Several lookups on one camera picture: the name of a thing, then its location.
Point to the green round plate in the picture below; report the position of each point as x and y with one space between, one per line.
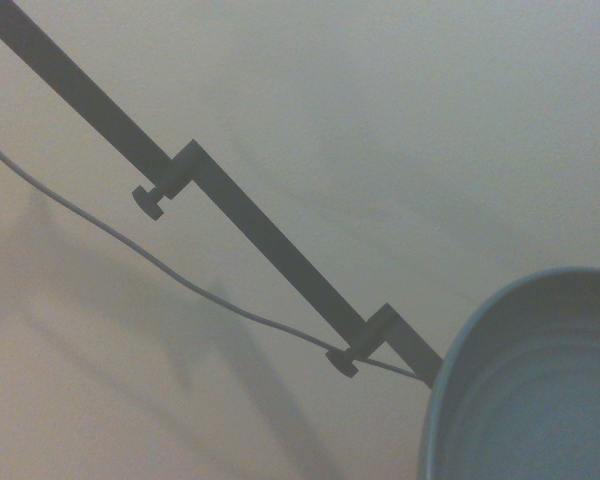
530 390

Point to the black jointed-bar camera stand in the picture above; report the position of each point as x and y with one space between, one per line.
260 225

